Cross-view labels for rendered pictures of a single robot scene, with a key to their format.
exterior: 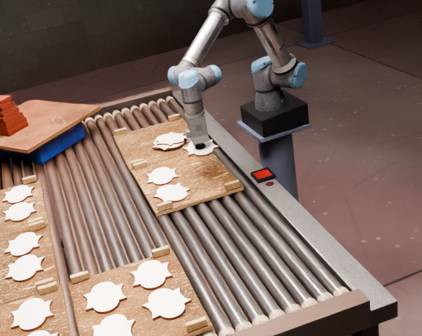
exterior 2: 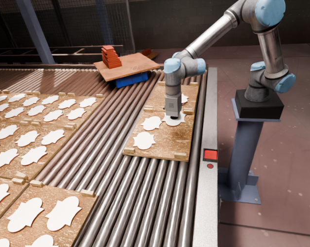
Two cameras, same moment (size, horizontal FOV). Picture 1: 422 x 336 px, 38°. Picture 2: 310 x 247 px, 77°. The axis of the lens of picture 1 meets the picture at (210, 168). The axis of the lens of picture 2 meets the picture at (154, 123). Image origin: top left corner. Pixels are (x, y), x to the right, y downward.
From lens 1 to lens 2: 1.53 m
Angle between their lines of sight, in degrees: 29
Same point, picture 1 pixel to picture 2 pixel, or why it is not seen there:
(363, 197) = (304, 160)
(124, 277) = (54, 201)
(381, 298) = not seen: outside the picture
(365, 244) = (289, 193)
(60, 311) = (2, 207)
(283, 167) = (248, 137)
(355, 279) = not seen: outside the picture
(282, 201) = (206, 191)
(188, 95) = (167, 78)
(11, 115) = (112, 58)
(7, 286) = (16, 163)
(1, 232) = (58, 122)
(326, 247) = not seen: outside the picture
